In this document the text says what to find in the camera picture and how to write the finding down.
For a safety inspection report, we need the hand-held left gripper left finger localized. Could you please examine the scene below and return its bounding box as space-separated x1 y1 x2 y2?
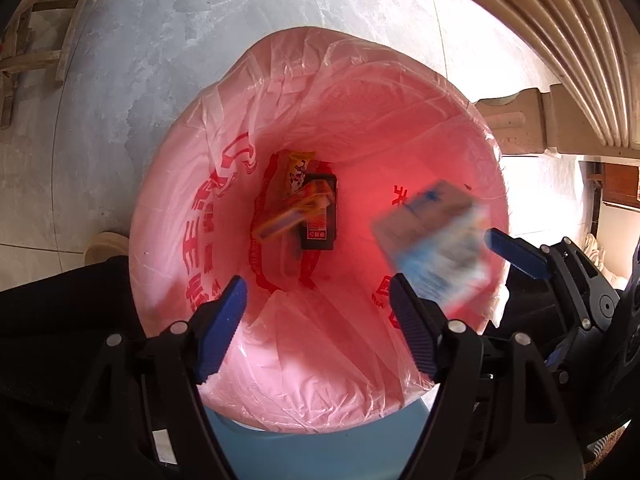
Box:
62 276 248 480

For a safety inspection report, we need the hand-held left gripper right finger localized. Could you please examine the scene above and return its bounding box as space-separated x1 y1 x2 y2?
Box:
389 272 585 480

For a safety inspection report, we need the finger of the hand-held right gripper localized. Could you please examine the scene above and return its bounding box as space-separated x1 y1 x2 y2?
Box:
484 227 621 331

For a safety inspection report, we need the blue white milk carton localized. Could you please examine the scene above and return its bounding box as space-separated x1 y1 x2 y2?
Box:
370 179 494 309

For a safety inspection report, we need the dark grey box red label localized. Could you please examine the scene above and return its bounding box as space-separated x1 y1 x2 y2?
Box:
299 173 339 252

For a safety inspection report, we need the orange yellow wrapper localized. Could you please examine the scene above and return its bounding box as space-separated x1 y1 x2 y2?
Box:
251 182 334 242

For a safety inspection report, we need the blue plastic bin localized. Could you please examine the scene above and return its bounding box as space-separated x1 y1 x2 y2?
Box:
204 399 436 480

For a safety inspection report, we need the yellow snack wrapper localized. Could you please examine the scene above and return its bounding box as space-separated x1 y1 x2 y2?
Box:
276 149 317 197

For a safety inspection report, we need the pink lined trash bin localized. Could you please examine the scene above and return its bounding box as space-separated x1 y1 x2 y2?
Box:
129 25 511 433

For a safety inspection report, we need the white crumpled cloth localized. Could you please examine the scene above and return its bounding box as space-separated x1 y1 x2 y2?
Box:
584 232 629 292

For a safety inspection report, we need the brown wooden cabinet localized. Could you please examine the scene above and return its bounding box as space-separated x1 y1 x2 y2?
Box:
580 159 640 211

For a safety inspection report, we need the beige slipper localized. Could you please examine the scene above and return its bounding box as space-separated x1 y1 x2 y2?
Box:
82 230 132 266

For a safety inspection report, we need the cream wooden coffee table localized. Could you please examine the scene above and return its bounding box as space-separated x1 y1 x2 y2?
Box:
400 0 640 157

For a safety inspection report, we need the wooden stool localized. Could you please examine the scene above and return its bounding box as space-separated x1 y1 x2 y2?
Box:
0 0 96 131

